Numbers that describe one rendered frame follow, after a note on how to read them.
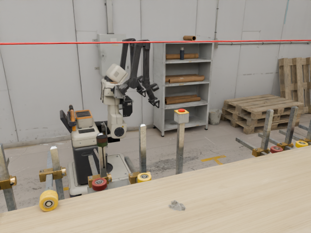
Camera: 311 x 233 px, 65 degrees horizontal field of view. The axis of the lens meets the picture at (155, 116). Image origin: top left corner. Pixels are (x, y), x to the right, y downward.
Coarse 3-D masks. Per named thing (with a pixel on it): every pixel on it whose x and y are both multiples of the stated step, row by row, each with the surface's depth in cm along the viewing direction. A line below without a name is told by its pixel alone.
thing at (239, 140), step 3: (237, 138) 211; (240, 138) 211; (237, 141) 211; (240, 141) 208; (243, 141) 205; (246, 141) 205; (243, 144) 204; (246, 144) 201; (249, 144) 200; (249, 147) 198; (252, 147) 195; (255, 147) 194; (261, 153) 186; (264, 153) 185
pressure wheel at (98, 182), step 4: (96, 180) 136; (100, 180) 136; (104, 180) 135; (92, 184) 132; (96, 184) 132; (100, 184) 132; (104, 184) 132; (96, 188) 131; (100, 188) 131; (104, 188) 133
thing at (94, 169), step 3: (90, 156) 171; (90, 159) 166; (93, 159) 166; (90, 162) 163; (93, 162) 163; (90, 165) 162; (93, 165) 160; (93, 168) 156; (96, 168) 156; (93, 171) 153; (96, 171) 153; (93, 174) 149; (96, 174) 149
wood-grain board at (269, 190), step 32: (256, 160) 158; (288, 160) 158; (96, 192) 126; (128, 192) 126; (160, 192) 126; (192, 192) 127; (224, 192) 127; (256, 192) 127; (288, 192) 127; (0, 224) 105; (32, 224) 105; (64, 224) 105; (96, 224) 105; (128, 224) 106; (160, 224) 106; (192, 224) 106; (224, 224) 106; (256, 224) 106; (288, 224) 106
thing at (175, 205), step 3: (171, 201) 120; (174, 201) 117; (177, 201) 120; (171, 204) 117; (174, 204) 116; (177, 204) 115; (180, 204) 117; (183, 204) 117; (171, 207) 115; (174, 207) 114; (177, 207) 114; (180, 207) 114; (183, 207) 114; (174, 210) 114; (180, 210) 113; (183, 210) 114
